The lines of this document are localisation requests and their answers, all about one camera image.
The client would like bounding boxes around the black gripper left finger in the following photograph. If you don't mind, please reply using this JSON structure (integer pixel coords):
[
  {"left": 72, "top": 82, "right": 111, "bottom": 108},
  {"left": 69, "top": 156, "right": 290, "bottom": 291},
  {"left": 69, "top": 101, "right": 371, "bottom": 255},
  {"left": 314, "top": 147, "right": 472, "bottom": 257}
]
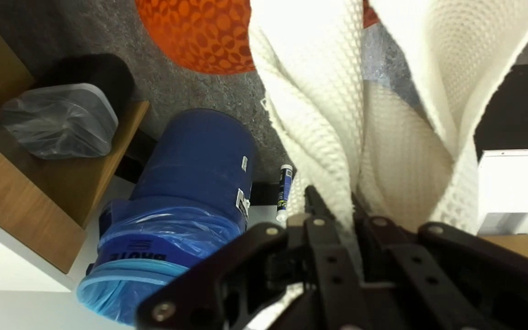
[{"left": 135, "top": 185, "right": 364, "bottom": 330}]

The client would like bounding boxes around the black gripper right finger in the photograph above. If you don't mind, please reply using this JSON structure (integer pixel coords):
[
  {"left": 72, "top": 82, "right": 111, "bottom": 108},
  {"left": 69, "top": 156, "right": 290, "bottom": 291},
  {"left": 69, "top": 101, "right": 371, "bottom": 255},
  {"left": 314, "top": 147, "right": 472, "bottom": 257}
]
[{"left": 353, "top": 194, "right": 528, "bottom": 330}]

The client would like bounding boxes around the white waffle weave towel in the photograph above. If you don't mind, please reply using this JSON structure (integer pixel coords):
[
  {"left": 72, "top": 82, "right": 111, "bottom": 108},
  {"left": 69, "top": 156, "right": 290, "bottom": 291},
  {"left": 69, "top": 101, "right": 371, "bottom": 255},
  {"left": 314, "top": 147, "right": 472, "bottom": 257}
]
[{"left": 245, "top": 0, "right": 528, "bottom": 330}]

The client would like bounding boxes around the orange patterned fabric chair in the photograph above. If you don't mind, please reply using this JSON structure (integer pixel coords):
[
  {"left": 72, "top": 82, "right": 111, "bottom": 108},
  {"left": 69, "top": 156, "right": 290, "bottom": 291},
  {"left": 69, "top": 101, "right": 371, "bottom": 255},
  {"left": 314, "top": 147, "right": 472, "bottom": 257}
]
[{"left": 135, "top": 0, "right": 384, "bottom": 77}]

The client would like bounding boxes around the white side table top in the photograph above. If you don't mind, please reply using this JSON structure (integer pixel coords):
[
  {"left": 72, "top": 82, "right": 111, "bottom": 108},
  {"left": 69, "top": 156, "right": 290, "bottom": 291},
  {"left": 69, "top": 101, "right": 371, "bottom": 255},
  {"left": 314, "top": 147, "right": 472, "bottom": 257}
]
[{"left": 476, "top": 147, "right": 528, "bottom": 236}]

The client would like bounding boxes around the blue trash bin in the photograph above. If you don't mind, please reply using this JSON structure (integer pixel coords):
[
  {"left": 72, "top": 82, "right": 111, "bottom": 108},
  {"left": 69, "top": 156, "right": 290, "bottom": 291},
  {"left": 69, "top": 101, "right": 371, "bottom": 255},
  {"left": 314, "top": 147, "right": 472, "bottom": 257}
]
[{"left": 131, "top": 108, "right": 257, "bottom": 246}]

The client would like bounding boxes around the blue plastic bin liner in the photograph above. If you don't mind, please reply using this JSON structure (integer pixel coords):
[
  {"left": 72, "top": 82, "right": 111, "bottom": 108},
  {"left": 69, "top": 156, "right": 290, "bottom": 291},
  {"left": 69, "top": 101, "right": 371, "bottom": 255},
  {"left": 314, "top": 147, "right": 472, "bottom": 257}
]
[{"left": 76, "top": 194, "right": 248, "bottom": 326}]

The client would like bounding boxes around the black side table cabinet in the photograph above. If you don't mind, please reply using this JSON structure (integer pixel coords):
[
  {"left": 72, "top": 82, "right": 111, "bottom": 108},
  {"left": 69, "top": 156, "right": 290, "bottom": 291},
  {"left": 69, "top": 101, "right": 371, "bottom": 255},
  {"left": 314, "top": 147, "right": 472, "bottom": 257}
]
[{"left": 474, "top": 62, "right": 528, "bottom": 152}]

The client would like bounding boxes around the small black waste bin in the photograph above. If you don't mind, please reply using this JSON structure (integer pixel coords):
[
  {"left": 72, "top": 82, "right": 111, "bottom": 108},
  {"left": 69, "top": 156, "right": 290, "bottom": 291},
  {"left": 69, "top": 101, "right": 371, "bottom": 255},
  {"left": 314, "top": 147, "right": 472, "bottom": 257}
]
[{"left": 34, "top": 53, "right": 140, "bottom": 161}]

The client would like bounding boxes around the clear plastic bin bag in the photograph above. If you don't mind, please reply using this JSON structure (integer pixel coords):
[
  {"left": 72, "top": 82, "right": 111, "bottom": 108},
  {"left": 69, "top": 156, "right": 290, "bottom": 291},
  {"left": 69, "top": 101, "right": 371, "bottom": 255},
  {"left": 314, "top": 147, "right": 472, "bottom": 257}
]
[{"left": 0, "top": 81, "right": 122, "bottom": 161}]

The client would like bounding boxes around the wooden sink cabinet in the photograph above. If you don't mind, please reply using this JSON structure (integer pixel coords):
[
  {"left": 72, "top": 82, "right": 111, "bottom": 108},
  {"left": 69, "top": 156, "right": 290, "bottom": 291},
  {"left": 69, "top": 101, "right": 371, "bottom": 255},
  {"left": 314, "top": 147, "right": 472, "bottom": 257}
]
[{"left": 0, "top": 0, "right": 153, "bottom": 275}]

